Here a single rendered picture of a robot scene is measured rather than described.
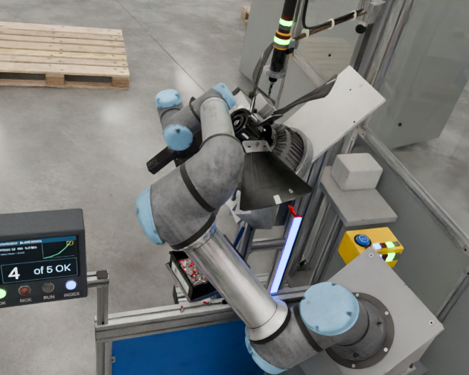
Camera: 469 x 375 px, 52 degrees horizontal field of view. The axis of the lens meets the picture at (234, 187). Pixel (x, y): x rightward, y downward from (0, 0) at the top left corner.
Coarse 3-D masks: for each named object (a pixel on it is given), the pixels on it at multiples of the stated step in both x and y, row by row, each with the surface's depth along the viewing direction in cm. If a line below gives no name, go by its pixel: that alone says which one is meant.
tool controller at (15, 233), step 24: (0, 216) 110; (24, 216) 111; (48, 216) 112; (72, 216) 113; (0, 240) 102; (24, 240) 104; (48, 240) 106; (72, 240) 108; (0, 264) 105; (48, 264) 108; (72, 264) 110
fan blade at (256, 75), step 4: (272, 44) 171; (268, 48) 174; (272, 48) 169; (264, 52) 178; (268, 52) 171; (264, 56) 174; (268, 56) 169; (260, 60) 181; (264, 60) 171; (260, 64) 178; (264, 64) 168; (260, 68) 173; (256, 72) 182; (260, 72) 170; (252, 76) 189; (256, 76) 179; (260, 76) 168; (256, 80) 171; (256, 84) 168; (256, 88) 167; (252, 96) 169
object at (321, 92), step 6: (336, 78) 149; (324, 84) 152; (330, 84) 147; (318, 90) 148; (324, 90) 145; (330, 90) 142; (306, 96) 150; (312, 96) 146; (318, 96) 143; (324, 96) 141; (294, 102) 152; (300, 102) 147; (282, 108) 155; (288, 108) 159; (276, 114) 158; (282, 114) 164
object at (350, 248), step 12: (372, 228) 154; (384, 228) 155; (348, 240) 149; (372, 240) 149; (384, 240) 150; (396, 240) 151; (348, 252) 150; (360, 252) 144; (384, 252) 147; (396, 252) 149
